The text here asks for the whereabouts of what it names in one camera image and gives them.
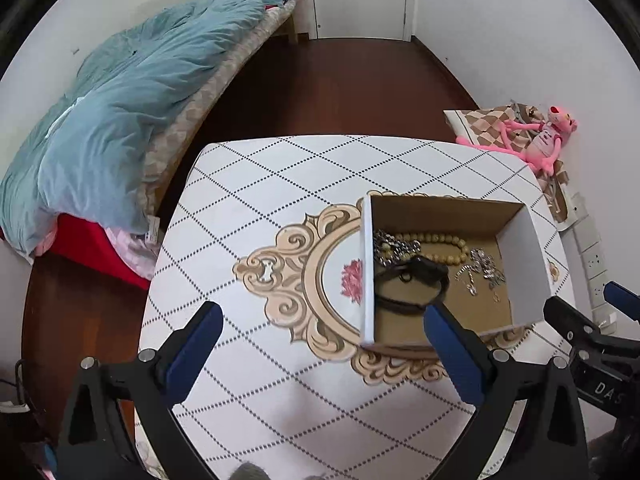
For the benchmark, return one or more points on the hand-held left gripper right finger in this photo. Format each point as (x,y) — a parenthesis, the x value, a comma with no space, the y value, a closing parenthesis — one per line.
(452,355)

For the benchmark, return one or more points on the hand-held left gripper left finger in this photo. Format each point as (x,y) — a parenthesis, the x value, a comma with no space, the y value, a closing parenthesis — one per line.
(192,355)

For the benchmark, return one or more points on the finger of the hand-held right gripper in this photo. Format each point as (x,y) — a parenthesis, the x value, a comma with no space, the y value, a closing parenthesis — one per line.
(565,312)
(622,297)

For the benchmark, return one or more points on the cardboard box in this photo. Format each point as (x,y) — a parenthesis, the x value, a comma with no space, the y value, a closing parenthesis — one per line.
(525,260)

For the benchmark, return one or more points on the white power strip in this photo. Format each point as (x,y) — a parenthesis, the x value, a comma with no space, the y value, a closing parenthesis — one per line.
(592,260)

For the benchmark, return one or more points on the pink cloth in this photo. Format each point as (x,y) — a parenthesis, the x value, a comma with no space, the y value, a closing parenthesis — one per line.
(135,255)

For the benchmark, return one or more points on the grey fuzzy cloth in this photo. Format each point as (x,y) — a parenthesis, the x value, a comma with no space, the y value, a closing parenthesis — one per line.
(250,472)

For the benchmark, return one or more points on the red bed sheet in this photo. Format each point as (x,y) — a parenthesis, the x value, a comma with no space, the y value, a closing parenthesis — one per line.
(85,240)

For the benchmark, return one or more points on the white diamond-print tablecloth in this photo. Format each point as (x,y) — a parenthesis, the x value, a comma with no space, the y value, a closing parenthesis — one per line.
(250,200)

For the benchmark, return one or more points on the pink plush toy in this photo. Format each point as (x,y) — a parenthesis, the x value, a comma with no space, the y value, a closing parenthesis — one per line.
(545,140)

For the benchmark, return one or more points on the brown checkered cushion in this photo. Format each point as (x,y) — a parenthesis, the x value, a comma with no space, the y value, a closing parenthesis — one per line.
(485,122)

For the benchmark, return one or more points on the bed with patterned mattress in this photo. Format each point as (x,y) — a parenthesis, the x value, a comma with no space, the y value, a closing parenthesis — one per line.
(200,105)

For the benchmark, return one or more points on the light blue duvet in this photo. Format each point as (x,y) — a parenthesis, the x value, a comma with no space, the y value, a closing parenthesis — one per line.
(125,110)

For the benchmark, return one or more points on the white door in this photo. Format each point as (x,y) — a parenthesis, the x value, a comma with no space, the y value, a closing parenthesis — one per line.
(360,0)

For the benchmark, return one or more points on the wooden bed frame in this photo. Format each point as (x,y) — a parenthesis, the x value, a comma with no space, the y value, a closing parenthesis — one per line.
(290,27)

